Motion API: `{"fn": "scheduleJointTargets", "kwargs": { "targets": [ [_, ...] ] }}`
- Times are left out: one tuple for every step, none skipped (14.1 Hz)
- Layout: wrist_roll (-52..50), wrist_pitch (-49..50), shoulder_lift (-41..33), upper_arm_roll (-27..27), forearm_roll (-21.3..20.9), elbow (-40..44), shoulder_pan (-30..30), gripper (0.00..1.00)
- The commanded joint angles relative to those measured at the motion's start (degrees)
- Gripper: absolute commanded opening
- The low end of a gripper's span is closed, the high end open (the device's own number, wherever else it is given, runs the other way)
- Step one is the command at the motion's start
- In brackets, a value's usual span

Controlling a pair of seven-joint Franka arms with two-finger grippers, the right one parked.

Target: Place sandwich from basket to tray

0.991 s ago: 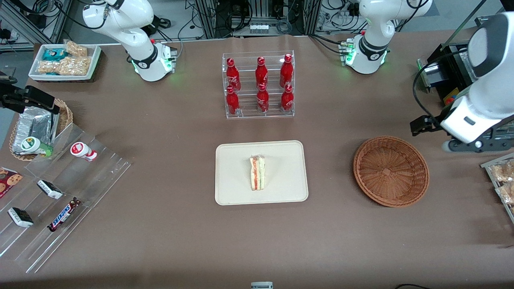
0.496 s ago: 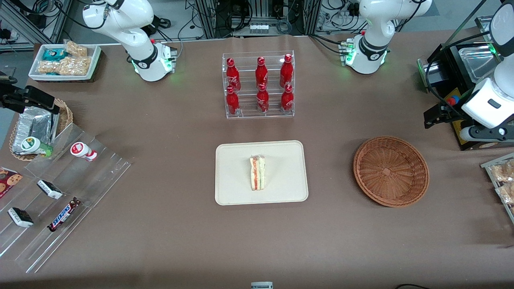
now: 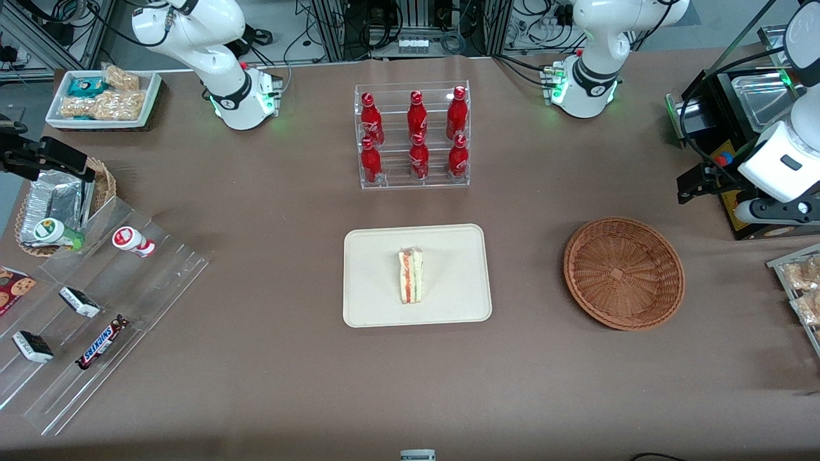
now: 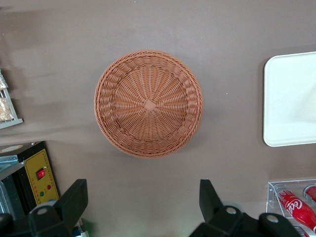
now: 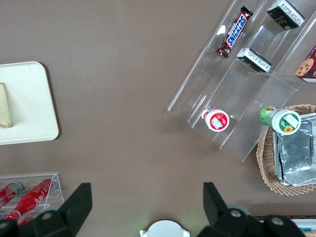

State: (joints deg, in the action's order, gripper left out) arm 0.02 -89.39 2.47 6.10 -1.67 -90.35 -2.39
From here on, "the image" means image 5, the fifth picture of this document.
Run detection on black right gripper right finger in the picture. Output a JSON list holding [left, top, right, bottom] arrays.
[[198, 182, 307, 237]]

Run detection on red white yogurt bottle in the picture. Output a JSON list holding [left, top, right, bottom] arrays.
[[201, 106, 231, 133]]

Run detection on white rectangular snack tray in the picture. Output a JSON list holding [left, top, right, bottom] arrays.
[[289, 218, 316, 232]]

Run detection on green white yogurt bottle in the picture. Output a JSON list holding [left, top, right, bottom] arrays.
[[259, 106, 302, 135]]

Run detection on clear acrylic stepped shelf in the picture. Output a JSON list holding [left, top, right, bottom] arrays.
[[167, 0, 316, 162]]

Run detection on silver foil package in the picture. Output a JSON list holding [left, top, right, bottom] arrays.
[[273, 113, 316, 187]]

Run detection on light tan wicker basket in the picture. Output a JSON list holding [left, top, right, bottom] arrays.
[[256, 105, 316, 197]]

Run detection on beige plastic serving tray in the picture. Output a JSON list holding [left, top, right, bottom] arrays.
[[0, 61, 60, 146]]

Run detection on red cookie box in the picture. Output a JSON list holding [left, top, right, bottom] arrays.
[[295, 44, 316, 83]]

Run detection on red cola bottle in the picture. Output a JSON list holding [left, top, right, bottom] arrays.
[[0, 181, 23, 210], [4, 179, 54, 220]]

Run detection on triangular sandwich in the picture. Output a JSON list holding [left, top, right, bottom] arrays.
[[0, 82, 13, 128]]

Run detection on dark brown tray mat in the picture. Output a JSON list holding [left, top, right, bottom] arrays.
[[251, 215, 316, 222]]

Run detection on clear acrylic bottle rack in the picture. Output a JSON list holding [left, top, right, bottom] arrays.
[[0, 172, 65, 221]]

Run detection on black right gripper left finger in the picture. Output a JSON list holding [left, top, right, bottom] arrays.
[[0, 182, 93, 237]]

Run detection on Snickers chocolate bar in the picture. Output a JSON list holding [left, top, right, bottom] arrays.
[[216, 6, 254, 59]]

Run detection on black white chocolate box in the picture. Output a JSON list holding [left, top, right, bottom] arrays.
[[266, 0, 306, 31], [236, 47, 273, 73]]

